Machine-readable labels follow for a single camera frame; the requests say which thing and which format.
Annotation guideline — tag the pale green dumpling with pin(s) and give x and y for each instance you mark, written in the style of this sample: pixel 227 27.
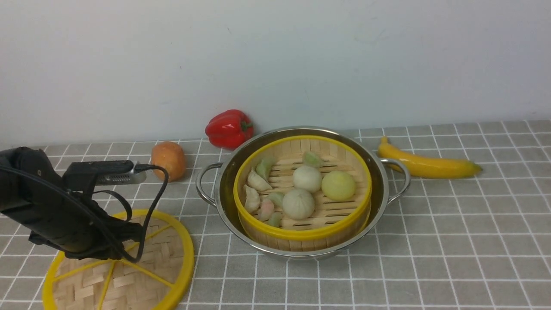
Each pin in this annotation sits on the pale green dumpling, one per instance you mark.
pixel 312 159

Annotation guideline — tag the pink dumpling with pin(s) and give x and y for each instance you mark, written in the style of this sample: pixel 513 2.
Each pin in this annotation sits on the pink dumpling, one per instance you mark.
pixel 266 210

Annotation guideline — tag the red bell pepper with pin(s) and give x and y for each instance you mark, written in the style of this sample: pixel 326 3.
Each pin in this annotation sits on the red bell pepper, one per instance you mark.
pixel 229 129

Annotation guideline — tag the small green dumpling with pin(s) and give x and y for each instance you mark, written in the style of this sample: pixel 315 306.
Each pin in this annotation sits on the small green dumpling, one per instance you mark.
pixel 275 219

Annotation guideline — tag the white pleated steamed bun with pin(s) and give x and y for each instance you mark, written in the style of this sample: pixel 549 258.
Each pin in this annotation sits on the white pleated steamed bun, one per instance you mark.
pixel 298 204

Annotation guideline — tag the yellow rimmed bamboo steamer lid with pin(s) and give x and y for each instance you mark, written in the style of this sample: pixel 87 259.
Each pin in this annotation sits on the yellow rimmed bamboo steamer lid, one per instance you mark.
pixel 159 281

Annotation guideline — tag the light green dumpling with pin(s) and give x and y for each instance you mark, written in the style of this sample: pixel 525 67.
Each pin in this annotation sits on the light green dumpling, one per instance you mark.
pixel 276 198

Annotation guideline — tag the stainless steel pot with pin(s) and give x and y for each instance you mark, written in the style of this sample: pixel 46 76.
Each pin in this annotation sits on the stainless steel pot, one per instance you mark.
pixel 214 185

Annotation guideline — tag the yellow rimmed bamboo steamer basket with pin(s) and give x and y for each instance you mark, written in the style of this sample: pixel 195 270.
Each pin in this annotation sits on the yellow rimmed bamboo steamer basket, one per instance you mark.
pixel 332 222

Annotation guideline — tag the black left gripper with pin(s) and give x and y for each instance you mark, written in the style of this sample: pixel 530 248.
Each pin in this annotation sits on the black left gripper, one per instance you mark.
pixel 33 194

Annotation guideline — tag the yellow steamed bun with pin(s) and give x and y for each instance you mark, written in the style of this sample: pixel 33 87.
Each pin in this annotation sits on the yellow steamed bun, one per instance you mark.
pixel 338 186

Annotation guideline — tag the yellow banana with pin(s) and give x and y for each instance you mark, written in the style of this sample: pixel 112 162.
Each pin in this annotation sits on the yellow banana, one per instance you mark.
pixel 429 167

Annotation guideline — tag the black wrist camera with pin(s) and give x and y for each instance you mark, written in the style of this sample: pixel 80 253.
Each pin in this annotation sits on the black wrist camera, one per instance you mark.
pixel 84 176

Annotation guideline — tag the white dumpling at rim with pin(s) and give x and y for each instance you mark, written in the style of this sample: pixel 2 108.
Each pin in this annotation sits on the white dumpling at rim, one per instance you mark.
pixel 252 199

